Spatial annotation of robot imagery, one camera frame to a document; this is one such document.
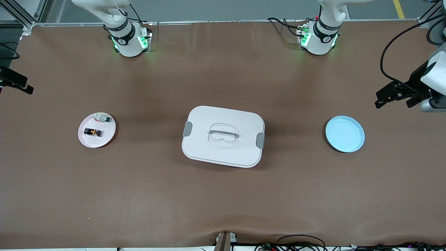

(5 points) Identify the white lidded storage box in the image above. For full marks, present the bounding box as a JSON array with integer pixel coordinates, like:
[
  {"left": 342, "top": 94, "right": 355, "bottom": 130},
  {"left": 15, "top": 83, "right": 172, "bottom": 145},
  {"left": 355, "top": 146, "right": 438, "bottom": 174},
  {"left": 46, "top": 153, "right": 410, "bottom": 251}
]
[{"left": 182, "top": 106, "right": 265, "bottom": 168}]

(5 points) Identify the light blue round plate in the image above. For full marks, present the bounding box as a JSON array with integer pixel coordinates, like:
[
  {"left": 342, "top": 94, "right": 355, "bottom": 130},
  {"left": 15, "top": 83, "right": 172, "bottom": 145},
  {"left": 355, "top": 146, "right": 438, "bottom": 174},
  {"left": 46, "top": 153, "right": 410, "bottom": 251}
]
[{"left": 325, "top": 116, "right": 365, "bottom": 153}]

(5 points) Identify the pink round plate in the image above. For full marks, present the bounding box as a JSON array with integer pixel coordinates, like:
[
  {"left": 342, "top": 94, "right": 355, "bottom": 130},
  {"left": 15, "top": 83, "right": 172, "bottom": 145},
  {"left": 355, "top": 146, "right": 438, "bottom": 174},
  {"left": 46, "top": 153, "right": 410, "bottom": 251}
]
[{"left": 78, "top": 112, "right": 117, "bottom": 149}]

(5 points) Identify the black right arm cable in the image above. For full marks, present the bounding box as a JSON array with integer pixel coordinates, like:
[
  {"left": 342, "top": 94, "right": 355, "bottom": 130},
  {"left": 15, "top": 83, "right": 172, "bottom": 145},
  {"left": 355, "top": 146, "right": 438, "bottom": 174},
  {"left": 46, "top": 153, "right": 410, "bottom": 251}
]
[{"left": 0, "top": 43, "right": 20, "bottom": 60}]

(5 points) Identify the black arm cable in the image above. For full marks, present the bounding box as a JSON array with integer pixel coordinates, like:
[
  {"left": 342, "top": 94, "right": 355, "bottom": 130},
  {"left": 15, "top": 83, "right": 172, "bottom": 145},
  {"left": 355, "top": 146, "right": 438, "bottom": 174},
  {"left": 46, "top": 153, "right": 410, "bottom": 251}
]
[
  {"left": 380, "top": 19, "right": 446, "bottom": 92},
  {"left": 0, "top": 43, "right": 20, "bottom": 60}
]

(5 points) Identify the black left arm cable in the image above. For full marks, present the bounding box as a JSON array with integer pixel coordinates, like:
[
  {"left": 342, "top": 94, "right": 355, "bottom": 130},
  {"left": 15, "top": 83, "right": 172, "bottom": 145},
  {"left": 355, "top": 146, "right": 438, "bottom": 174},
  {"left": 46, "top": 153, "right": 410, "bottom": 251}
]
[{"left": 380, "top": 19, "right": 446, "bottom": 92}]

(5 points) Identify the aluminium frame profile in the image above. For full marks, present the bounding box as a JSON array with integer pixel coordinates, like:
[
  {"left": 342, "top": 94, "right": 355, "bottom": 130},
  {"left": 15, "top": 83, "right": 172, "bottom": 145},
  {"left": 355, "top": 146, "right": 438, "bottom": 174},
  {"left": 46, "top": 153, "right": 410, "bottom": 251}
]
[
  {"left": 0, "top": 0, "right": 47, "bottom": 30},
  {"left": 416, "top": 0, "right": 446, "bottom": 28}
]

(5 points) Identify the black left base cable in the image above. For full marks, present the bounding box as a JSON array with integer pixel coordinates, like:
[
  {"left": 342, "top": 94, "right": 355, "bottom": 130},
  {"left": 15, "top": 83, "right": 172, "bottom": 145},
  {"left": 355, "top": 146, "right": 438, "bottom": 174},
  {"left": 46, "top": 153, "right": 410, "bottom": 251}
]
[{"left": 267, "top": 17, "right": 307, "bottom": 37}]

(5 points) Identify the black base cable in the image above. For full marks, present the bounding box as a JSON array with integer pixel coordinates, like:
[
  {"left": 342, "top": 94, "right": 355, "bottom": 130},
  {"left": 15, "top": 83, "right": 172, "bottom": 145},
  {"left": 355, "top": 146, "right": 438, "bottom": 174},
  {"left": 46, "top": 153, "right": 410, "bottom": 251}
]
[
  {"left": 128, "top": 3, "right": 154, "bottom": 25},
  {"left": 267, "top": 17, "right": 307, "bottom": 37}
]

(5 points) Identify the black right base cable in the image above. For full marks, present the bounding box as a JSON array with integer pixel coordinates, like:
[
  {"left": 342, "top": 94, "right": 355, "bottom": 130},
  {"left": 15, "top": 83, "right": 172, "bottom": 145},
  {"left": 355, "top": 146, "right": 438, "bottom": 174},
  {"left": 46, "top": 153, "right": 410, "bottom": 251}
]
[{"left": 128, "top": 3, "right": 154, "bottom": 25}]

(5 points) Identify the tangled cable bundle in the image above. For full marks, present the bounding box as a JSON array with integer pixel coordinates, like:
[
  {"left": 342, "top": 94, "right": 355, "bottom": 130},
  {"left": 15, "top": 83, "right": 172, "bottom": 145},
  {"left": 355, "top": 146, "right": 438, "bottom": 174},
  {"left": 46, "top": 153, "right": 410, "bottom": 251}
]
[{"left": 254, "top": 242, "right": 446, "bottom": 251}]

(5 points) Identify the black looped cable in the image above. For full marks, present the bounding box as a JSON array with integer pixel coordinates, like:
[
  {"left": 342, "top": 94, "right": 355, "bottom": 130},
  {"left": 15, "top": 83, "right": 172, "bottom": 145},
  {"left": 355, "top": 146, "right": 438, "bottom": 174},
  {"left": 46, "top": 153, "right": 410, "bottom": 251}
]
[{"left": 276, "top": 234, "right": 326, "bottom": 251}]

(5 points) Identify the metal table edge bracket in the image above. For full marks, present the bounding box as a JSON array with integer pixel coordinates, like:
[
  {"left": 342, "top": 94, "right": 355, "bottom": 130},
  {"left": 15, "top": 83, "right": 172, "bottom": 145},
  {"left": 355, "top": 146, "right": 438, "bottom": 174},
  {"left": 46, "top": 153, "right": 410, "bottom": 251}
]
[{"left": 214, "top": 231, "right": 238, "bottom": 251}]

